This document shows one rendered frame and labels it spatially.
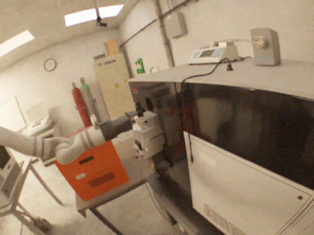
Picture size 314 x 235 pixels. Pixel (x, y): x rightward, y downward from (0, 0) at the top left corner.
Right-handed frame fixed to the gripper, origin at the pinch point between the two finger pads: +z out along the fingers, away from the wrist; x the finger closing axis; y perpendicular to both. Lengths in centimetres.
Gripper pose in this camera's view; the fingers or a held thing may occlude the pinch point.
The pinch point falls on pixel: (141, 110)
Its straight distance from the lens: 57.3
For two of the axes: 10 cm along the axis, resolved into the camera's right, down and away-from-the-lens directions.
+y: 2.3, 9.0, 3.8
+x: 5.1, 2.3, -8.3
